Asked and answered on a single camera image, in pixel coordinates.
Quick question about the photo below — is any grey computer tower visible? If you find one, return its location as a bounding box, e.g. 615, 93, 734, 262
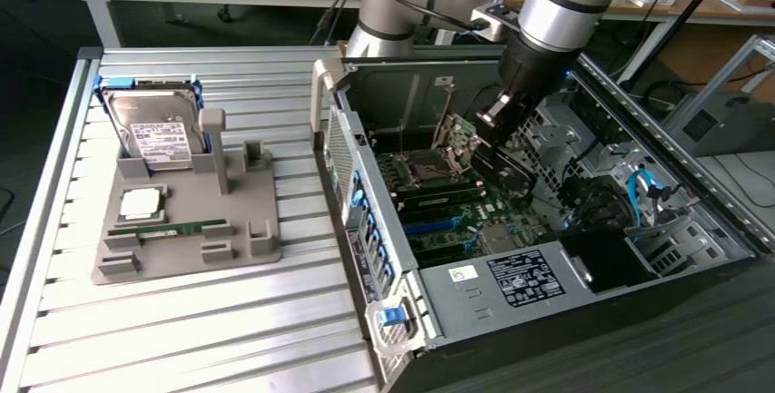
663, 93, 775, 158

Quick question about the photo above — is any silver CPU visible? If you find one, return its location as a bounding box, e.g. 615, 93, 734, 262
119, 188, 166, 221

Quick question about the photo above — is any graphics card with metal bracket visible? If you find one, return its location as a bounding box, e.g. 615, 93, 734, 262
430, 83, 539, 201

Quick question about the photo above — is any green RAM stick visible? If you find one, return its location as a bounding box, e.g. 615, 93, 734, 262
137, 221, 225, 236

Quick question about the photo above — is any blue expansion slot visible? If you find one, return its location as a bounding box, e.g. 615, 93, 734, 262
403, 216, 461, 237

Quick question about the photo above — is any open PC case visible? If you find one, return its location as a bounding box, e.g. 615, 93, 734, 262
309, 44, 766, 393

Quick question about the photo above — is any blue disk caddy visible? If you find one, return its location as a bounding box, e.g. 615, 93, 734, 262
94, 74, 211, 161

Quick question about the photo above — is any silver chipset heatsink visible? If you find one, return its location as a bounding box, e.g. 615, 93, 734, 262
482, 224, 519, 251

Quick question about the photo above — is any aluminium profile frame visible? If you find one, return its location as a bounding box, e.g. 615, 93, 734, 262
663, 33, 775, 131

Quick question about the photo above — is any silver disk bay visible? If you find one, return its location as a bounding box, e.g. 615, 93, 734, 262
623, 218, 738, 279

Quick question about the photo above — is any black wire bundle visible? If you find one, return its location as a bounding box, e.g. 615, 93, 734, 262
555, 173, 635, 233

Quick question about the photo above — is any grey power supply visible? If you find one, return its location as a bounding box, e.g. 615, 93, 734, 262
417, 241, 598, 339

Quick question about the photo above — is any silver hard disk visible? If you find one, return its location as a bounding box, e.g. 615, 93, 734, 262
102, 88, 202, 172

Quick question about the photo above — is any black RAM stick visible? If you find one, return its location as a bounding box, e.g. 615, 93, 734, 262
397, 186, 483, 211

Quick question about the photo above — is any metal socket cover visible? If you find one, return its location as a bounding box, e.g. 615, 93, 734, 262
445, 145, 474, 172

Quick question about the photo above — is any silver drive cage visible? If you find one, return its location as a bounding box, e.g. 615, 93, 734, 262
519, 93, 613, 194

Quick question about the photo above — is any CPU socket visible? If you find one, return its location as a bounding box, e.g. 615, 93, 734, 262
411, 152, 455, 183

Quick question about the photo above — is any green motherboard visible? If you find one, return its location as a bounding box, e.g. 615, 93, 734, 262
375, 132, 557, 267

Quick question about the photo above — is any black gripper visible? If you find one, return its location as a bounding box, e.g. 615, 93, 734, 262
475, 32, 581, 158

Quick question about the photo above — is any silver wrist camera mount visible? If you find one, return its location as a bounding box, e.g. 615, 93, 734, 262
470, 1, 523, 42

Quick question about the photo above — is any grey parts rack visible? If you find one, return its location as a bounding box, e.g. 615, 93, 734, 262
90, 108, 285, 286

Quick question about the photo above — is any black slanted stand pole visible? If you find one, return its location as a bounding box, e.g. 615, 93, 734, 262
617, 0, 742, 90

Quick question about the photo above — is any blue disk wire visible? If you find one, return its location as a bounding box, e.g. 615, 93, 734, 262
625, 166, 666, 231

